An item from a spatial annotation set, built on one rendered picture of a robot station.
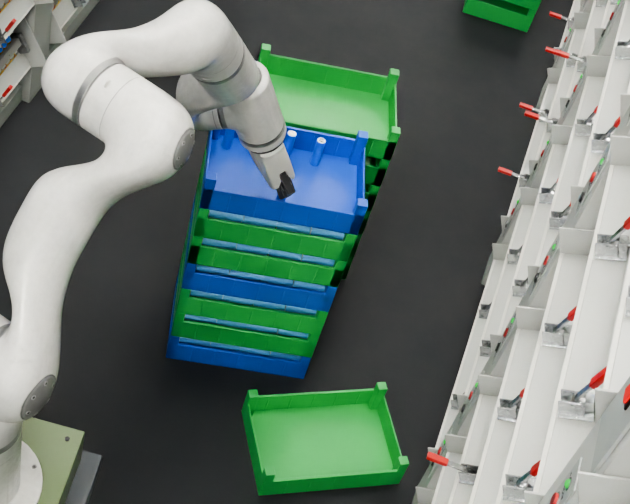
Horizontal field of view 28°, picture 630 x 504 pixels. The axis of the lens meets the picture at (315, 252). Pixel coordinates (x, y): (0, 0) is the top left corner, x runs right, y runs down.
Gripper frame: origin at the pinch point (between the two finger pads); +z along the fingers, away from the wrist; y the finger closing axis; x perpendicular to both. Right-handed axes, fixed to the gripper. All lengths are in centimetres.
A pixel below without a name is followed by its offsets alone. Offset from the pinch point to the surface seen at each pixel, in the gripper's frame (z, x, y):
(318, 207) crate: 4.1, 3.9, 6.2
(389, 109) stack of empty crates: 31, 32, -23
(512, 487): -38, 0, 81
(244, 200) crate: 0.4, -7.4, -0.4
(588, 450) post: -75, 2, 93
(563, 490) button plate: -71, -1, 94
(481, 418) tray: 12, 9, 54
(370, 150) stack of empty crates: 25.5, 22.4, -13.1
